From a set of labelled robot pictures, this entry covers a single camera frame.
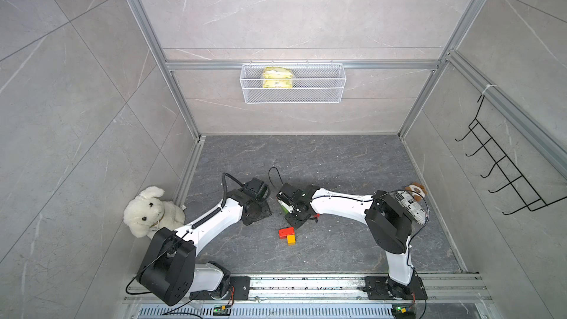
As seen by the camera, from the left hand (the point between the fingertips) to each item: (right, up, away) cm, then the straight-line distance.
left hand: (265, 210), depth 86 cm
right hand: (+12, -4, +2) cm, 13 cm away
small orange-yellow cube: (+10, -10, -5) cm, 15 cm away
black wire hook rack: (+75, +10, -29) cm, 81 cm away
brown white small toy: (+66, +7, +9) cm, 67 cm away
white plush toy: (-39, +2, -13) cm, 41 cm away
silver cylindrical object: (+62, 0, +4) cm, 62 cm away
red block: (+7, -8, -3) cm, 11 cm away
